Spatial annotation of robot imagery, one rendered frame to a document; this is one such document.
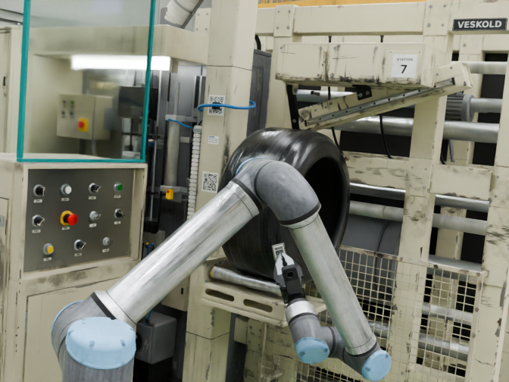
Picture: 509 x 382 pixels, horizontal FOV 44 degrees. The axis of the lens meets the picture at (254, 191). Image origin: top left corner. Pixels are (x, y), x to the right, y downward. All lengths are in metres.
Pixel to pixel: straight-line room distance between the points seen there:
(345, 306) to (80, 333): 0.68
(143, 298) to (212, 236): 0.23
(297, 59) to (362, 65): 0.28
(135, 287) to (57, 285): 0.67
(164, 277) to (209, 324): 0.89
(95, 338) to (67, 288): 0.86
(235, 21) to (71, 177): 0.81
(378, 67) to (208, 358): 1.26
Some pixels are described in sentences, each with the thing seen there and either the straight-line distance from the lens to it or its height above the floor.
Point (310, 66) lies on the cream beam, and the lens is 2.46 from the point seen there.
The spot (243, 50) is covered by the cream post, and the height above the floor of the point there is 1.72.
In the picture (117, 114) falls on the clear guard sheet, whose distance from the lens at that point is 2.32.
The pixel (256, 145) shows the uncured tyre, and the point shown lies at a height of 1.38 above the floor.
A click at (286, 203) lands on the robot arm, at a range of 1.53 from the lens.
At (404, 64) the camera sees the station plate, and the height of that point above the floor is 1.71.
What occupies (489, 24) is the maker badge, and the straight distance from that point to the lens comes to 2.57.
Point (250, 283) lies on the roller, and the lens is 2.21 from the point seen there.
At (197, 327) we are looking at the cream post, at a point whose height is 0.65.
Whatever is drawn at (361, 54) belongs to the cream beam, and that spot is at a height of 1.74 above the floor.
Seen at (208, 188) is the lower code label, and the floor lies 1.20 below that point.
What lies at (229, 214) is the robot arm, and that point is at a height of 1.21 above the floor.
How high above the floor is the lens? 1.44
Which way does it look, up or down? 6 degrees down
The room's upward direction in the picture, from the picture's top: 5 degrees clockwise
